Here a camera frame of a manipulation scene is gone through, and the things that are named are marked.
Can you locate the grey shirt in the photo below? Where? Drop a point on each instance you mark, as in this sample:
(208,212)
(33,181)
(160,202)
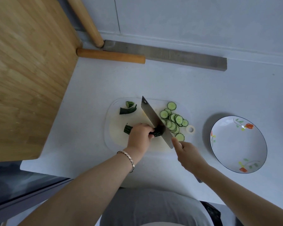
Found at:
(155,207)

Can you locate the cucumber stem tip piece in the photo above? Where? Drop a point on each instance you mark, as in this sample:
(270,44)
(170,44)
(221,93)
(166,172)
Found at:
(127,111)

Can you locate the dark glass panel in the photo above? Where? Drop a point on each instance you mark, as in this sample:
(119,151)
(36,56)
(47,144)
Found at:
(14,185)

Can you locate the large wooden cutting board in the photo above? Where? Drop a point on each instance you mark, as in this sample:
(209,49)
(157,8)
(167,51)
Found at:
(26,80)

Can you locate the grey pipe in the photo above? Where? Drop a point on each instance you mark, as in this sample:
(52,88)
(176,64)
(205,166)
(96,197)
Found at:
(72,14)

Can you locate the person's left hand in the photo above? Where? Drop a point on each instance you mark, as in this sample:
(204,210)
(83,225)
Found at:
(139,138)

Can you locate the long grey sharpening stone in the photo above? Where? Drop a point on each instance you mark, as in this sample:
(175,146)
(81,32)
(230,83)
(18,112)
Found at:
(169,55)

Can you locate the white floral plate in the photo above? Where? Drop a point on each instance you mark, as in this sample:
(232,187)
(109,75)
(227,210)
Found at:
(238,145)

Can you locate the person's left forearm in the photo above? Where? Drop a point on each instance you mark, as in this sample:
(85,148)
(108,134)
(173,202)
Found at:
(85,193)

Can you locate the pile of cucumber slices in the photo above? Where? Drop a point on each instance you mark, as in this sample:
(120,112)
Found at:
(172,118)

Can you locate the short wooden rolling pin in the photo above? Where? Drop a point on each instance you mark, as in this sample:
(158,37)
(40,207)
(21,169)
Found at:
(110,55)

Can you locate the steel cleaver knife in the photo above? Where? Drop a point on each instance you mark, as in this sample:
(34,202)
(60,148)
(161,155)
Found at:
(153,115)

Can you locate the person's right hand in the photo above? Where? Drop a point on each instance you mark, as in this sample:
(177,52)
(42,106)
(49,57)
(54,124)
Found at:
(191,157)

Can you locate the person's right forearm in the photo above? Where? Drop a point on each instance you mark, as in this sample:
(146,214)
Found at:
(247,202)

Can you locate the striped cucumber end piece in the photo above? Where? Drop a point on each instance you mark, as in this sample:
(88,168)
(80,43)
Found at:
(129,104)

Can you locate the translucent plastic cutting board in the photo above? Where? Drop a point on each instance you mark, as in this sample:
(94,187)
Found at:
(115,138)

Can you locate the dark green cucumber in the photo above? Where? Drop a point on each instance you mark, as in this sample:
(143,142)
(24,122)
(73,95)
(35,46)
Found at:
(159,131)

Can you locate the thick light wooden rolling pin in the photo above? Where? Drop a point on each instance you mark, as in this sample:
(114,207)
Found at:
(87,18)

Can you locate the black trash bag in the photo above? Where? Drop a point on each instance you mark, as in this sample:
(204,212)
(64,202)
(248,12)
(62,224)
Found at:
(213,211)

